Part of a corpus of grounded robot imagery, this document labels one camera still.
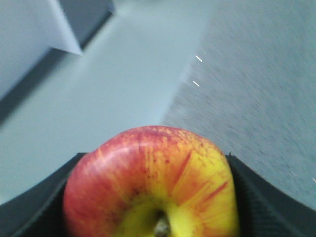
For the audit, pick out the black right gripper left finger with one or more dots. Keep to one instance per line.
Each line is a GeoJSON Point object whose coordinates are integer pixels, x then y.
{"type": "Point", "coordinates": [38, 211]}

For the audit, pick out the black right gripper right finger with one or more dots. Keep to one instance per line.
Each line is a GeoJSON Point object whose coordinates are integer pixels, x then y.
{"type": "Point", "coordinates": [266, 211]}

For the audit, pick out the red yellow apple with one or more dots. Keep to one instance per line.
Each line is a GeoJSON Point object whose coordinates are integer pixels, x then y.
{"type": "Point", "coordinates": [152, 181]}

